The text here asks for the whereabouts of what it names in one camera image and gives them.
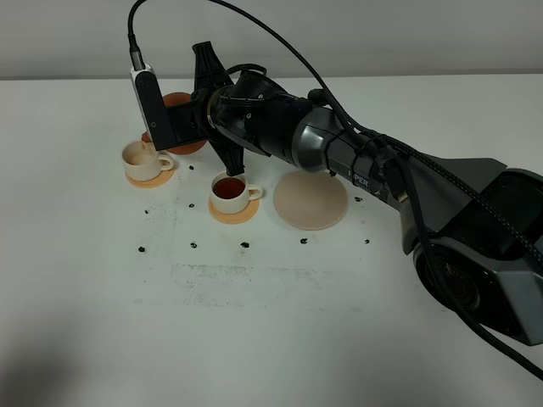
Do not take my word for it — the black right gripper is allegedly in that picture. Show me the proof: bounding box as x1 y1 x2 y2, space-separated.
192 42 272 176

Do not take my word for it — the brown clay teapot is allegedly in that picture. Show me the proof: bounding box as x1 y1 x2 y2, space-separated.
163 92 207 156

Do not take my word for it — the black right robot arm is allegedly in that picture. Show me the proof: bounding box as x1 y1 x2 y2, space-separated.
193 42 542 345

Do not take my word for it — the beige round teapot saucer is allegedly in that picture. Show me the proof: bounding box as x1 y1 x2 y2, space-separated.
273 170 349 231

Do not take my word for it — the white teacup middle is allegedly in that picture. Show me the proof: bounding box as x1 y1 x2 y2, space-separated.
210 172 264 214

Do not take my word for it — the white teacup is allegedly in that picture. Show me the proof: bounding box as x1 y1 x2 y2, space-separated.
121 141 175 181
210 172 264 214

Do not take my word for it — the orange coaster far left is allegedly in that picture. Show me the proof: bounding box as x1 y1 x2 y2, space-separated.
125 169 175 189

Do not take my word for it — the orange coaster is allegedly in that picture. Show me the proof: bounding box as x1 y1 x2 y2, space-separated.
208 198 260 225
125 169 175 189

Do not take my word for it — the white teacup far left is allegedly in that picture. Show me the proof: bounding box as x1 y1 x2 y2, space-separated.
121 141 175 181

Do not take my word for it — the orange coaster middle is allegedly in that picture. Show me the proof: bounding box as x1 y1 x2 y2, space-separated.
208 198 260 225

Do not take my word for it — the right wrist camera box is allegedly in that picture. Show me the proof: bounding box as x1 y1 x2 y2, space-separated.
131 64 206 152

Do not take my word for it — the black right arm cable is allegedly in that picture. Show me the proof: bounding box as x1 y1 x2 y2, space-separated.
127 0 543 381

